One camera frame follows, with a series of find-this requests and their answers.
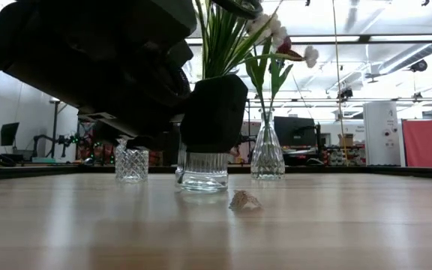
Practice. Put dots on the white LED light strip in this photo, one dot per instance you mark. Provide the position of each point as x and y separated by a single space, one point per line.
321 39
411 38

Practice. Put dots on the white round column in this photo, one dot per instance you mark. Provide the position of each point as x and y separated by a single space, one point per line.
383 123

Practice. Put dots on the black ceiling spotlight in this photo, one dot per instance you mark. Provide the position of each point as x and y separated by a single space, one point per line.
346 93
419 65

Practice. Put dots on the background black robot arm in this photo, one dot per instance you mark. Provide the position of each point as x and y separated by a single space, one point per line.
41 140
69 140

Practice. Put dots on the diamond-cut cylinder glass vase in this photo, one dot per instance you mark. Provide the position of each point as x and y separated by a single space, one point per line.
131 165

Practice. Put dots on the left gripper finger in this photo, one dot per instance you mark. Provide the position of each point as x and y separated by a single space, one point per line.
214 112

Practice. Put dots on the black aluminium table frame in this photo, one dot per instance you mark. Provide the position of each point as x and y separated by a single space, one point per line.
313 169

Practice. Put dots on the red partition wall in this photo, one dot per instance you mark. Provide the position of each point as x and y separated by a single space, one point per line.
422 142

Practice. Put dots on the small black monitor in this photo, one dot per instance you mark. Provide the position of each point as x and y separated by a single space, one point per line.
9 133

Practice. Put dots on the large black monitor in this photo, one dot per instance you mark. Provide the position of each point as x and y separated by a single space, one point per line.
298 131

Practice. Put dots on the ribbed glass bottle vase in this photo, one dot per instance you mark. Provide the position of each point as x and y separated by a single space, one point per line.
201 176

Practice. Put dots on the black overhead frame bar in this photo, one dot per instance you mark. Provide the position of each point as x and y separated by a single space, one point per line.
364 38

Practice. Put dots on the fallen white spotted petal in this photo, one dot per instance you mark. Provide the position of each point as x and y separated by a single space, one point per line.
244 200

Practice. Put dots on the flared glass carafe vase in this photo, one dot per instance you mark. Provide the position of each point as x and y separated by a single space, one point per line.
267 157

